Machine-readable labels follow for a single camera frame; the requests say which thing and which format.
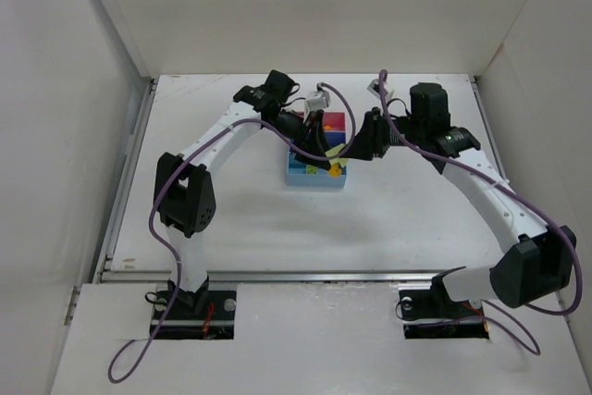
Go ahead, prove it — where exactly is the pink container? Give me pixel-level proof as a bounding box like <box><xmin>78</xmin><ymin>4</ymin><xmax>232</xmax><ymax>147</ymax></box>
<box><xmin>322</xmin><ymin>112</ymin><xmax>347</xmax><ymax>132</ymax></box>

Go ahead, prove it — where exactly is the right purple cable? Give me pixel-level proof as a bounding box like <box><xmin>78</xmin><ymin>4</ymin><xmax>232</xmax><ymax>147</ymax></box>
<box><xmin>377</xmin><ymin>69</ymin><xmax>585</xmax><ymax>355</ymax></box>

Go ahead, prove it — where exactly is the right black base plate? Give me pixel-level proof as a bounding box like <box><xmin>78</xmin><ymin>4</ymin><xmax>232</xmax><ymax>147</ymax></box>
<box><xmin>395</xmin><ymin>289</ymin><xmax>489</xmax><ymax>339</ymax></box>

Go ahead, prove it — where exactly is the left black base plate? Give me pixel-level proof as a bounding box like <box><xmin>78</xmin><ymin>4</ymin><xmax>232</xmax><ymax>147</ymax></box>
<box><xmin>144</xmin><ymin>290</ymin><xmax>237</xmax><ymax>340</ymax></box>

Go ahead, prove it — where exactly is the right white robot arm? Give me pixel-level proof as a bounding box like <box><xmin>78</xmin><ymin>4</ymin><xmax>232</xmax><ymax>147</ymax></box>
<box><xmin>345</xmin><ymin>78</ymin><xmax>583</xmax><ymax>320</ymax></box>

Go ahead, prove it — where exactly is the dark blue container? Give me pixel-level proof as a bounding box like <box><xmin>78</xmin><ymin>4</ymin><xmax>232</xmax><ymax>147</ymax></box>
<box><xmin>325</xmin><ymin>131</ymin><xmax>347</xmax><ymax>147</ymax></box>

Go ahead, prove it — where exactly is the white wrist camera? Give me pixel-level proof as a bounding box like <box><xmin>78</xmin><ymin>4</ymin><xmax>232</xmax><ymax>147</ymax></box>
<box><xmin>367</xmin><ymin>79</ymin><xmax>394</xmax><ymax>101</ymax></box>
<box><xmin>304</xmin><ymin>90</ymin><xmax>331</xmax><ymax>114</ymax></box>

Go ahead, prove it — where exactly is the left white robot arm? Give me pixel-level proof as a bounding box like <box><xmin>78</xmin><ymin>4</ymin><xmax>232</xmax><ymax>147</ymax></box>
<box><xmin>149</xmin><ymin>70</ymin><xmax>330</xmax><ymax>316</ymax></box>

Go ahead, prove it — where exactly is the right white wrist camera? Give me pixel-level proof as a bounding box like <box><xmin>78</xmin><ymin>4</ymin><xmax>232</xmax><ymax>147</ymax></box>
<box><xmin>367</xmin><ymin>79</ymin><xmax>394</xmax><ymax>101</ymax></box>

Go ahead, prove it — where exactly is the yellow duplo brick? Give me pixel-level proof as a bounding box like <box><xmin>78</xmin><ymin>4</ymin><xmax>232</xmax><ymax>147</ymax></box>
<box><xmin>327</xmin><ymin>164</ymin><xmax>342</xmax><ymax>178</ymax></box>

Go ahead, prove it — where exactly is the light blue container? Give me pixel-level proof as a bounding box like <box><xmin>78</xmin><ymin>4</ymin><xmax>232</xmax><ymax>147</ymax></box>
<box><xmin>285</xmin><ymin>151</ymin><xmax>348</xmax><ymax>189</ymax></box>

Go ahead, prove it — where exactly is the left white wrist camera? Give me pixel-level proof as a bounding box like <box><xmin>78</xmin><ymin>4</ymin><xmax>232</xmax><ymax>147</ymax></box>
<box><xmin>304</xmin><ymin>90</ymin><xmax>331</xmax><ymax>114</ymax></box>

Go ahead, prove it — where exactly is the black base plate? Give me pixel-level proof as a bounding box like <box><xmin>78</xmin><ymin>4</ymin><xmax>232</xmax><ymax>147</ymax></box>
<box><xmin>395</xmin><ymin>289</ymin><xmax>489</xmax><ymax>339</ymax></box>
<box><xmin>144</xmin><ymin>290</ymin><xmax>237</xmax><ymax>340</ymax></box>

